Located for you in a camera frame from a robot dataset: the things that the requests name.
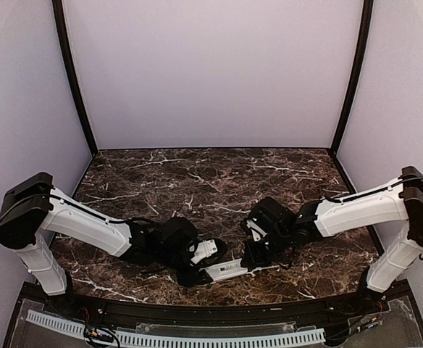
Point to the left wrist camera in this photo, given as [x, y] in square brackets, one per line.
[209, 252]

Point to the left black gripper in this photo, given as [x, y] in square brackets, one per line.
[195, 278]

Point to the left black frame post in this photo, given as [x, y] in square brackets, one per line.
[69, 65]

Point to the right black frame post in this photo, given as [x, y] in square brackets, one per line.
[358, 59]

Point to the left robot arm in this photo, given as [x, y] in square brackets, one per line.
[36, 204]

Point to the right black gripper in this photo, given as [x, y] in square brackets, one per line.
[252, 257]

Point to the white slotted cable duct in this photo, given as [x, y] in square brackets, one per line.
[156, 335]

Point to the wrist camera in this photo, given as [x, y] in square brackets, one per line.
[209, 252]
[251, 228]

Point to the black front rail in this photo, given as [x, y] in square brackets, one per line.
[117, 313]

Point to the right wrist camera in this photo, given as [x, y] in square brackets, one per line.
[251, 228]

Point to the black frame post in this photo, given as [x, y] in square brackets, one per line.
[358, 59]
[69, 65]

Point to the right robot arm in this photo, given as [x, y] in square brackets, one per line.
[273, 229]

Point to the white remote control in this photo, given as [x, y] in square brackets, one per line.
[226, 270]

